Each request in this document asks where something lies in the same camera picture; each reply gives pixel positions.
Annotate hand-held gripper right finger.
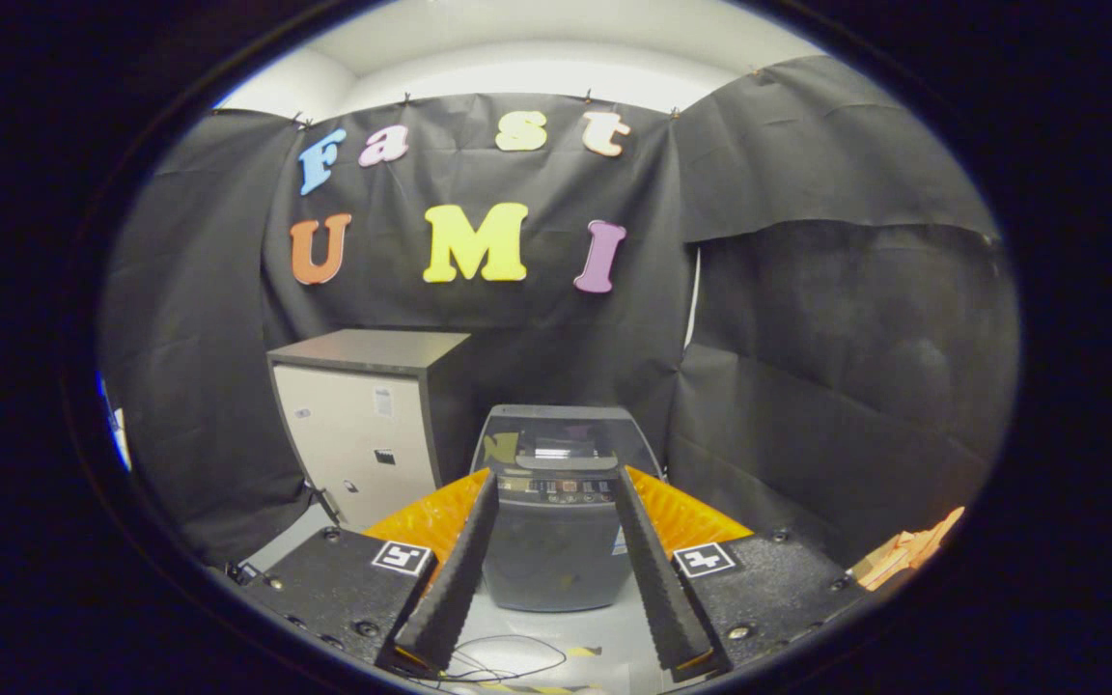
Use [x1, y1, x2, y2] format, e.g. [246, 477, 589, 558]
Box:
[614, 465, 871, 681]

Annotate grey cabinet with dark top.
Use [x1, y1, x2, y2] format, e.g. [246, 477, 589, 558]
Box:
[266, 328, 472, 532]

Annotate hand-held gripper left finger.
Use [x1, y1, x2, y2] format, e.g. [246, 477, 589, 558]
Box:
[237, 468, 501, 677]

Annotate blue and white edge object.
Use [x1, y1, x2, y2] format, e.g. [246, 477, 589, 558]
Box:
[97, 372, 132, 472]

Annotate thin black floor cables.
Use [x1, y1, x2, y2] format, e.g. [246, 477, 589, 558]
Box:
[416, 632, 569, 688]

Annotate orange crumpled sheet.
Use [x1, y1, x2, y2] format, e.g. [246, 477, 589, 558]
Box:
[850, 507, 965, 592]

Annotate dark grey washing machine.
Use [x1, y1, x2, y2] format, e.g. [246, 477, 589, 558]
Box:
[471, 405, 663, 614]

